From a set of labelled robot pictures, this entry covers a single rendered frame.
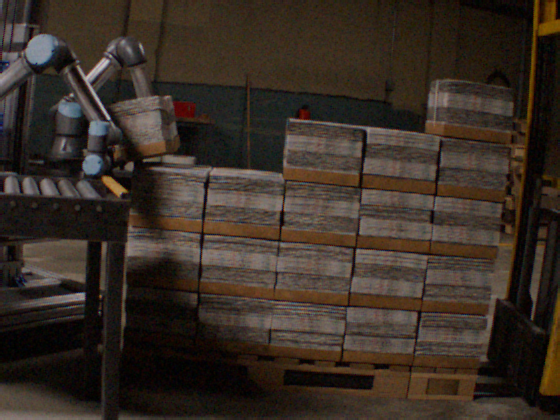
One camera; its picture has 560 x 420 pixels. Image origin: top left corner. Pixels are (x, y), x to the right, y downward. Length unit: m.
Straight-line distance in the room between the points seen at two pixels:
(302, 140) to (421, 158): 0.46
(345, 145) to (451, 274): 0.66
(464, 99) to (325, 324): 1.03
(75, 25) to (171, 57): 1.26
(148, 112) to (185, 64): 6.71
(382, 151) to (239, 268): 0.70
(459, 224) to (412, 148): 0.35
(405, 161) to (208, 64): 6.95
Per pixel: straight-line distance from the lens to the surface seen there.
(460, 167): 3.23
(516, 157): 9.27
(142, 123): 3.23
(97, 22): 9.77
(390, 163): 3.18
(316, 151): 3.16
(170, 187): 3.17
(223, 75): 10.04
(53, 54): 2.98
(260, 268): 3.19
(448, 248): 3.26
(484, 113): 3.26
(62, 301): 3.49
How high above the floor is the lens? 1.10
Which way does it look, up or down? 7 degrees down
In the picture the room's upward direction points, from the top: 6 degrees clockwise
